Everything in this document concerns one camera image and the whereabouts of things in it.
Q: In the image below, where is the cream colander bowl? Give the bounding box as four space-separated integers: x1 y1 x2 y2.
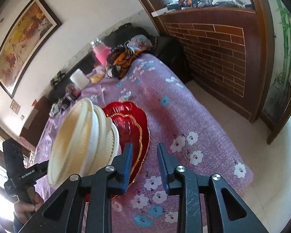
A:
94 105 112 169

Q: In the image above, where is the cream plastic bowl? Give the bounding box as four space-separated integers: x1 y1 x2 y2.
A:
48 98 99 188

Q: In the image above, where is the pink thermos bottle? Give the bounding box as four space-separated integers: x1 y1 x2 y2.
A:
90 38 111 66

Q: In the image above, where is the large red glass plate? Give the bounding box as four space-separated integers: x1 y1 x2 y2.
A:
84 100 151 201

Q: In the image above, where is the purple floral tablecloth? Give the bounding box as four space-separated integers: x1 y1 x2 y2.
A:
33 53 254 233

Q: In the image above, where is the black sofa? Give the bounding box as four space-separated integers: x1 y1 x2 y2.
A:
48 23 191 104

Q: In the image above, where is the framed horse painting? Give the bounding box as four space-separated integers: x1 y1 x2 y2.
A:
0 0 62 98

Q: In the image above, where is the crumpled white cloth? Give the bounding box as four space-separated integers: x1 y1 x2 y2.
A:
49 103 61 118

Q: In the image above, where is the white plastic bowl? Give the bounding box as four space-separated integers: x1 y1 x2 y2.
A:
111 124 122 159
107 130 114 163

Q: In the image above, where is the brown armchair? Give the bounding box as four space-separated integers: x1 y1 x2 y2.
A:
18 96 51 151

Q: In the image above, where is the motor with wooden spool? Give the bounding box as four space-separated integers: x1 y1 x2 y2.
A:
66 83 81 102

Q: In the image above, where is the dark blue sleeve forearm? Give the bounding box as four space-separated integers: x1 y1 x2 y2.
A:
13 217 24 233

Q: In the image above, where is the bread in plastic bag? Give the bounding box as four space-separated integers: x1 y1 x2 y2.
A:
90 65 106 84

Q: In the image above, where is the white plastic jar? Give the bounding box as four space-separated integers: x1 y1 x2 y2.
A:
70 69 90 90

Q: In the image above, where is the small red glass plate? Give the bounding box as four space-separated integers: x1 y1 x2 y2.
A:
110 113 142 175

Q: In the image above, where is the small wall plaque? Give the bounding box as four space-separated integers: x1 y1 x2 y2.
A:
10 99 20 115

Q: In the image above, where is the person's left hand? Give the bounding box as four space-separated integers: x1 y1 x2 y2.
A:
14 192 44 225

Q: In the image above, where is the brick pattern wooden cabinet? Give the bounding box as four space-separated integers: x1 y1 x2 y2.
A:
152 8 273 123

